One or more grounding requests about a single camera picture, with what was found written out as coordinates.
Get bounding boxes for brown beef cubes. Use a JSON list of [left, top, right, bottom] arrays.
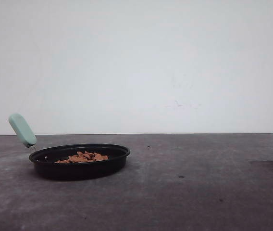
[[55, 151, 109, 164]]

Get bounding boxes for black frying pan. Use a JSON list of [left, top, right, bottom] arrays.
[[8, 113, 130, 180]]

